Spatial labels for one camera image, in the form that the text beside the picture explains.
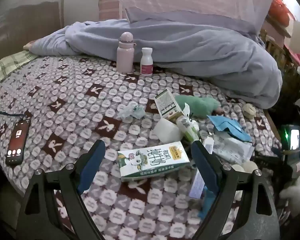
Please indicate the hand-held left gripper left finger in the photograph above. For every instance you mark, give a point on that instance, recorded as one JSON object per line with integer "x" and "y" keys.
{"x": 92, "y": 165}

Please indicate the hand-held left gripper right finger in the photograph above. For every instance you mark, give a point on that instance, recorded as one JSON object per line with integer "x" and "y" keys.
{"x": 205, "y": 166}

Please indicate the white green milk carton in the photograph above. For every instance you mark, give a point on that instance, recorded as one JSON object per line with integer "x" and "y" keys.
{"x": 152, "y": 160}

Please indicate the small white purple box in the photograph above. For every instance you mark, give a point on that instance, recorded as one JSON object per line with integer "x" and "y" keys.
{"x": 197, "y": 185}

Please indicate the white plastic wrapper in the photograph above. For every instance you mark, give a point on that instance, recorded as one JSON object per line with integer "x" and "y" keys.
{"x": 232, "y": 147}

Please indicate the teal packet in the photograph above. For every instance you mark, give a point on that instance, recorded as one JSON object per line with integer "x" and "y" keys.
{"x": 207, "y": 205}

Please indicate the small green drink bottle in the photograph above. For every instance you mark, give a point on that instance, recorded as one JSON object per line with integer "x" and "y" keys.
{"x": 186, "y": 125}

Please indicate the blue plastic packet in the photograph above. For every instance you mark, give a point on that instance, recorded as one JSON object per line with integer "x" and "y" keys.
{"x": 230, "y": 127}

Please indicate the beige crumpled paper ball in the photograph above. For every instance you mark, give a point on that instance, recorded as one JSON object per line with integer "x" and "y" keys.
{"x": 249, "y": 110}

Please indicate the white fluffy cloth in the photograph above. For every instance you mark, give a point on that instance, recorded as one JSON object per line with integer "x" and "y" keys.
{"x": 295, "y": 195}

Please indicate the green fluffy cloth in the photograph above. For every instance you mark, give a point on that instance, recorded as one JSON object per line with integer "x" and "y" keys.
{"x": 201, "y": 105}

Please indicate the crumpled clear wrapper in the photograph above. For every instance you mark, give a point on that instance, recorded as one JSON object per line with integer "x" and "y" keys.
{"x": 130, "y": 110}

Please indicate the green white drink carton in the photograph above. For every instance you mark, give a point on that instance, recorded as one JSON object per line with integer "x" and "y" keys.
{"x": 168, "y": 105}

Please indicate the rabbit-patterned blanket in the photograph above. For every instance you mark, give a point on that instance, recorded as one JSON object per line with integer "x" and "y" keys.
{"x": 65, "y": 92}

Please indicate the black smartphone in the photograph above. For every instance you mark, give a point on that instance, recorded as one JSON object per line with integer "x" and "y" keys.
{"x": 17, "y": 142}

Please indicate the pink water bottle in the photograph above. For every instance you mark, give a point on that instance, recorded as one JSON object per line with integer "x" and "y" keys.
{"x": 125, "y": 55}

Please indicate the blue-grey quilt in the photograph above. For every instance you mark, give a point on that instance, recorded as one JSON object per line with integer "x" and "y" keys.
{"x": 190, "y": 52}

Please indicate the white medicine bottle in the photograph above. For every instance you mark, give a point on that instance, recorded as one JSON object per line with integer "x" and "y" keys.
{"x": 146, "y": 62}

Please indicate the green plaid cloth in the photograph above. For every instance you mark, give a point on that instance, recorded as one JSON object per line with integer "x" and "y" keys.
{"x": 12, "y": 62}

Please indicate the orange red cloth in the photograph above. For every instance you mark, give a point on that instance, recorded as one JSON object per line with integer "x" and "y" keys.
{"x": 280, "y": 11}

